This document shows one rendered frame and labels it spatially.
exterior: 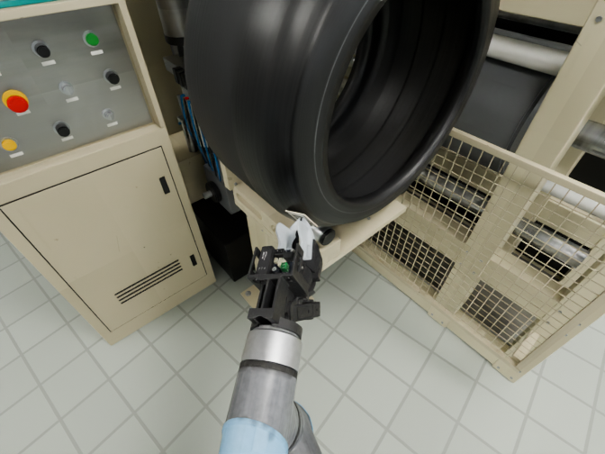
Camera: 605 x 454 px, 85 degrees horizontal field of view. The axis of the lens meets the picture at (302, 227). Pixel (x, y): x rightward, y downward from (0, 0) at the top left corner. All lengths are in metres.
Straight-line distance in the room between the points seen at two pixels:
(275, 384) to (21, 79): 0.99
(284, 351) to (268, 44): 0.37
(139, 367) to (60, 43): 1.24
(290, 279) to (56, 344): 1.60
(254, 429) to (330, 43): 0.45
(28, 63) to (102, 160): 0.29
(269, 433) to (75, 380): 1.46
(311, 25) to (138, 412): 1.50
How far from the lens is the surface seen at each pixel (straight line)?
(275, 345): 0.43
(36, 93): 1.17
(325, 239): 0.74
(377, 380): 1.57
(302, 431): 0.51
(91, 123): 1.22
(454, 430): 1.60
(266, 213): 0.86
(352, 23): 0.47
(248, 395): 0.42
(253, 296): 1.72
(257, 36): 0.47
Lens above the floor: 1.46
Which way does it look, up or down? 46 degrees down
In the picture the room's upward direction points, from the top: straight up
